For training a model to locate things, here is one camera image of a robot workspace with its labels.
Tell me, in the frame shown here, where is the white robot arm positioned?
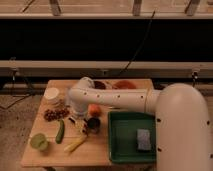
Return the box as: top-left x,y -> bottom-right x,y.
68,77 -> 213,171

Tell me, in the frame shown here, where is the small metal cup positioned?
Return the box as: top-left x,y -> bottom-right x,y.
87,117 -> 101,134

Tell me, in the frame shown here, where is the light green plastic cup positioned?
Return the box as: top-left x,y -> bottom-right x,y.
30,133 -> 48,151

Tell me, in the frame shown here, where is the orange peach fruit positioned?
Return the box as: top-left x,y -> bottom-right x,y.
88,104 -> 101,117

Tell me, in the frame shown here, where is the yellow banana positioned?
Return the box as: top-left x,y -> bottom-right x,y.
64,135 -> 87,153

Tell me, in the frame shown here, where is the green cucumber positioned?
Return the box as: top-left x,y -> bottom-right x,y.
55,120 -> 65,144

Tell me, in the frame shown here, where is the bunch of red grapes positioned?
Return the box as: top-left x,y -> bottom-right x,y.
44,108 -> 69,122

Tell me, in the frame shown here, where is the white lidded jar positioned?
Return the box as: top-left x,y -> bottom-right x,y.
44,87 -> 61,106

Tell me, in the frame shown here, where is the dark brown bowl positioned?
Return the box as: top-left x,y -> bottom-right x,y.
94,81 -> 106,89

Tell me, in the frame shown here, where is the green plastic tray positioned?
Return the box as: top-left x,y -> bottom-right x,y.
108,111 -> 156,164

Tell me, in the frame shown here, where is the orange bowl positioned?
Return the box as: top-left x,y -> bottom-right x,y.
113,80 -> 136,89

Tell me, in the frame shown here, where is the grey blue sponge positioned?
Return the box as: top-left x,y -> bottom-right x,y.
137,129 -> 151,151

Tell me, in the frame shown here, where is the black cable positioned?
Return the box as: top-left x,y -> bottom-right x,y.
116,9 -> 157,78

